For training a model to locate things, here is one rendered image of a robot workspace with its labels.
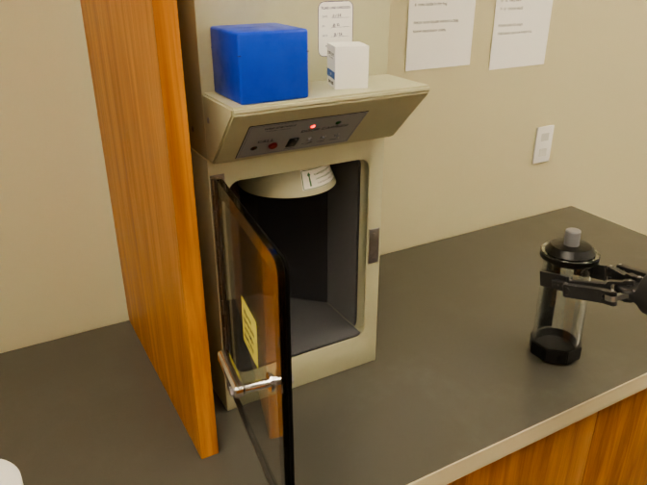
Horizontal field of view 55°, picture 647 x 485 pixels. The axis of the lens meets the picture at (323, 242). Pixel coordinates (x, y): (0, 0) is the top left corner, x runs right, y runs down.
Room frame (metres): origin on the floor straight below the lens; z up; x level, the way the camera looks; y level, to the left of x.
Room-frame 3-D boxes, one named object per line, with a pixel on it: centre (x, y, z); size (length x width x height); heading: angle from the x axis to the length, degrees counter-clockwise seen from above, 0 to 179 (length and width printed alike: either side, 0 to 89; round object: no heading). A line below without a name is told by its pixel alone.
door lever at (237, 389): (0.66, 0.10, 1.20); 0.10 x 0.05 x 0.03; 22
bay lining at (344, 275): (1.07, 0.09, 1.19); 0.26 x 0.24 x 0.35; 119
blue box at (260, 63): (0.87, 0.09, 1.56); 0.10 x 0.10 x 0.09; 29
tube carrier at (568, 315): (1.07, -0.48, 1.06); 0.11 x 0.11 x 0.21
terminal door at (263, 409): (0.74, 0.10, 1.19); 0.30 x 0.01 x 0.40; 22
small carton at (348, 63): (0.94, -0.04, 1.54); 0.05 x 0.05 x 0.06; 13
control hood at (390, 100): (0.92, 0.01, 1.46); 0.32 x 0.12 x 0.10; 119
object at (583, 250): (1.08, -0.47, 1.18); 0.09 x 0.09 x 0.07
